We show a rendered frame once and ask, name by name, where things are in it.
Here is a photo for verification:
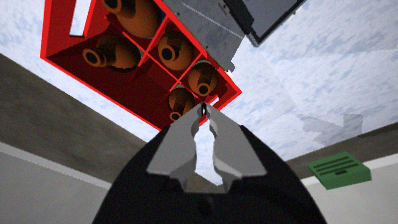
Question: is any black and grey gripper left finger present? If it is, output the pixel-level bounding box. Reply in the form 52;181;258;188
92;103;204;224

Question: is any red crate with dividers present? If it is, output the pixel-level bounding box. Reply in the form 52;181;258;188
40;0;243;131

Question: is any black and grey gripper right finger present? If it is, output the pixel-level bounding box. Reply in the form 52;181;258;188
204;102;327;224

